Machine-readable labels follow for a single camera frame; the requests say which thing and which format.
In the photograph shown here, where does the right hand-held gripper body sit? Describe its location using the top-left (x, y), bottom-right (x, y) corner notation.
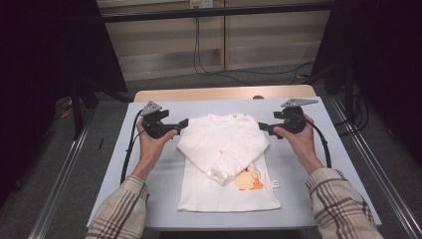
top-left (270, 98), bottom-right (318, 134)

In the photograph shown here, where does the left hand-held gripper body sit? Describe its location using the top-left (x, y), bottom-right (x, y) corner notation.
top-left (140, 101), bottom-right (180, 139)

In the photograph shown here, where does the white baby shirt chick print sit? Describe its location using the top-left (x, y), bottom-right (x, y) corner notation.
top-left (176, 113), bottom-right (283, 213)

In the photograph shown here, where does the person's left hand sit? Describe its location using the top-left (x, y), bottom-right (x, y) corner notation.
top-left (135, 118), bottom-right (178, 167)

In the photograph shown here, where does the person's right hand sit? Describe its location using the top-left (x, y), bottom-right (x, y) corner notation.
top-left (273, 115), bottom-right (324, 175)

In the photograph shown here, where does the wooden table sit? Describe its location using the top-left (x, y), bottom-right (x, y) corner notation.
top-left (133, 84), bottom-right (317, 103)

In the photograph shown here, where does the black metal stand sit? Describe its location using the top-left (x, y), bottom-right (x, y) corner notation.
top-left (342, 63), bottom-right (354, 114)
top-left (71, 78), bottom-right (133, 140)

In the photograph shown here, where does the black curtain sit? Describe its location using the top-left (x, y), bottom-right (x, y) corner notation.
top-left (312, 0), bottom-right (422, 167)
top-left (0, 0), bottom-right (128, 207)

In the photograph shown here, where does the black horizontal bar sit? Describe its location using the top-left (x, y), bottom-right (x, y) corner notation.
top-left (101, 1), bottom-right (334, 24)

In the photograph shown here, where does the right hand-held gripper black cable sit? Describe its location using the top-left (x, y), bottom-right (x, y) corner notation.
top-left (298, 113), bottom-right (332, 169)

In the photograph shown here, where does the hand-held gripper black cable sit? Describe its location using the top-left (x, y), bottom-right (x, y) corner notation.
top-left (298, 113), bottom-right (332, 169)
top-left (119, 109), bottom-right (147, 185)

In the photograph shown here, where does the left hand-held gripper black cable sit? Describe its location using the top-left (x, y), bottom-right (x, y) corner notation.
top-left (119, 109), bottom-right (147, 185)

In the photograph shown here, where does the bundle of black floor cables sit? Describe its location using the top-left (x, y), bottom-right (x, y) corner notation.
top-left (332, 93), bottom-right (369, 137)

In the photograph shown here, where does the black hanging wall cable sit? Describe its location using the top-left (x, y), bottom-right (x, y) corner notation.
top-left (197, 8), bottom-right (315, 77)
top-left (193, 8), bottom-right (255, 87)

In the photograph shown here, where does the aluminium floor rail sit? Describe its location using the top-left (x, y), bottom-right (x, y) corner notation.
top-left (331, 98), bottom-right (422, 239)
top-left (28, 125), bottom-right (91, 239)

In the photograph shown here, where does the white wall power outlet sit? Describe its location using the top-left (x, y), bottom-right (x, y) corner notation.
top-left (189, 0), bottom-right (214, 9)

